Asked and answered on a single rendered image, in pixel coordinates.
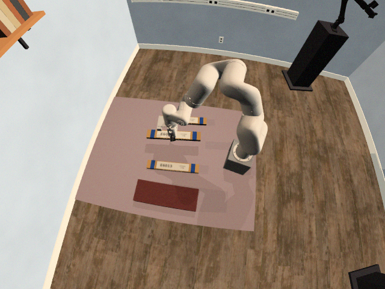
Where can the cream label strip with blue and orange bands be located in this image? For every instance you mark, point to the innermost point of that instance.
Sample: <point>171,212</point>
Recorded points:
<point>197,121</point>
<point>181,135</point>
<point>173,166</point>

